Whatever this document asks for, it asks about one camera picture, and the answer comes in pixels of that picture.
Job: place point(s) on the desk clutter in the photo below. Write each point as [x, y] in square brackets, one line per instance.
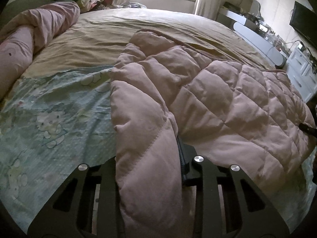
[265, 28]

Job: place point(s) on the pastel cartoon printed blanket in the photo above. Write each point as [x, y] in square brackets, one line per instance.
[49, 104]

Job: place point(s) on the small device with screen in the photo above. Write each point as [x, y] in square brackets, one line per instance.
[301, 46]

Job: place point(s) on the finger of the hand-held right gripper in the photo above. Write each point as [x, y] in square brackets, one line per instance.
[308, 129]

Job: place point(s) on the white dresser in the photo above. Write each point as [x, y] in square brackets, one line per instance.
[302, 67]

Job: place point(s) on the pink rolled duvet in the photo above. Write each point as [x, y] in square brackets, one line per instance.
[37, 19]

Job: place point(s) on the pink quilted jacket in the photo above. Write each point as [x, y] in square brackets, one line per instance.
[198, 91]

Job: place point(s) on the bed with beige sheet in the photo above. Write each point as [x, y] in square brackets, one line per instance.
[111, 29]

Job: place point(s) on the white rounded bed rail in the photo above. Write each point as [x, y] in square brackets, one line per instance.
[260, 42]

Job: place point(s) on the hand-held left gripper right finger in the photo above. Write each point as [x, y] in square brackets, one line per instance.
[181, 155]

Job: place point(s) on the white desk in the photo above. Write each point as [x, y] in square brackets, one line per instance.
[232, 17]

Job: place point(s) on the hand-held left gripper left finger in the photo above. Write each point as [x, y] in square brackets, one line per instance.
[106, 178]

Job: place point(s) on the black wall television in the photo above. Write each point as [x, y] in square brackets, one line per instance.
[303, 22]

